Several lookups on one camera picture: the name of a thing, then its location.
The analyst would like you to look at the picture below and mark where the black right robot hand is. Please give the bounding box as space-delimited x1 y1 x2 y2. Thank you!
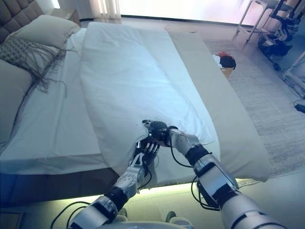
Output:
142 119 178 147

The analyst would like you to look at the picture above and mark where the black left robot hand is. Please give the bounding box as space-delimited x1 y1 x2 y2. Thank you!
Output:
130 135 160 168

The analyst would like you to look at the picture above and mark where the white duvet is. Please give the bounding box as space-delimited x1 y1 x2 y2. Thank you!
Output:
80 21 221 189

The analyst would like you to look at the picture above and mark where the beige bed blanket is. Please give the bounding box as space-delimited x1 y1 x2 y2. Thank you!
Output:
164 23 274 189

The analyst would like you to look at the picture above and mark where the white bed sheet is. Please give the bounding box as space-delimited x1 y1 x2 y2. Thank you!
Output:
0 27 112 176

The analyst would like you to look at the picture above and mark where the silver left robot leg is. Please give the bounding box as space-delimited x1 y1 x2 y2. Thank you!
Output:
118 207 129 220

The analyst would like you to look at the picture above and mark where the silver robot leg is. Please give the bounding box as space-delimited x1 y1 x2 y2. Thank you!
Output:
165 210 184 225
118 207 129 220

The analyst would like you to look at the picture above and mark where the silver right robot leg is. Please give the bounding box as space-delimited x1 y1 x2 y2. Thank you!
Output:
165 210 184 225

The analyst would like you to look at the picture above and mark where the cardboard box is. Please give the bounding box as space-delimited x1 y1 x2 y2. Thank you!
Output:
220 66 235 79

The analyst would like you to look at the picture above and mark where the black garment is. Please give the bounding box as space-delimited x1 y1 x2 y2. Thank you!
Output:
219 56 237 70

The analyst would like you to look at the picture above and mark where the large grey rug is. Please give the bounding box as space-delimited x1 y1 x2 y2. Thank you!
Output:
202 39 305 187

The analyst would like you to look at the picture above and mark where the large bright window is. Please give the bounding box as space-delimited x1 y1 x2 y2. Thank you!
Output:
119 0 253 26

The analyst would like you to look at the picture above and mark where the beige curtain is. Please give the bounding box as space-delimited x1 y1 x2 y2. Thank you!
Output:
88 0 122 20

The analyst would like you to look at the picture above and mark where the black wheeled robot stand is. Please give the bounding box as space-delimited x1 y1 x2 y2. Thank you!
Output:
258 0 305 71

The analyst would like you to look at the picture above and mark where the small wooden nightstand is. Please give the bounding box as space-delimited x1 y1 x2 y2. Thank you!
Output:
46 8 81 28

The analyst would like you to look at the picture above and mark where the white metal table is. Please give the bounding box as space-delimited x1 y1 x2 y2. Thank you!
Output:
235 0 282 43

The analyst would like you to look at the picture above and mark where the large beige pillow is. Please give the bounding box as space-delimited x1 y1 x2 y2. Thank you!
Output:
0 58 34 153

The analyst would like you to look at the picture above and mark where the small beige pillow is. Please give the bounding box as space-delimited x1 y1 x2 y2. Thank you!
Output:
7 14 81 50

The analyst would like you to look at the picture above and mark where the woven fringed cushion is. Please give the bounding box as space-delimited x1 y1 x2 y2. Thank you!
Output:
0 38 77 97

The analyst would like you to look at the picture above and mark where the grey tufted headboard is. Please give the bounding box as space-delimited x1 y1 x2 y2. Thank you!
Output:
0 0 45 45

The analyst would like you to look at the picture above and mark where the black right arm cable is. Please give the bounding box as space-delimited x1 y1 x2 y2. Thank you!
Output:
169 127 221 212

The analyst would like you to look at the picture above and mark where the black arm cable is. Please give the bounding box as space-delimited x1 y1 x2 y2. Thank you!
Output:
169 127 221 212
53 164 153 229

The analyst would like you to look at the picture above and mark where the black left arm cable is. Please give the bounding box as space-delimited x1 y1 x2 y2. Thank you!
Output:
53 164 153 229

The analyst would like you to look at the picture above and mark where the brown upholstered bed frame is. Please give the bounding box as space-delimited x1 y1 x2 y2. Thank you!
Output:
0 167 122 210

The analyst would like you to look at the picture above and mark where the black floor cable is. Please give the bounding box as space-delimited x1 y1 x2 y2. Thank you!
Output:
289 99 305 112

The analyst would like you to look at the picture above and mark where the white metal frame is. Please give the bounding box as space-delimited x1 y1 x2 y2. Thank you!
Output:
282 49 305 98

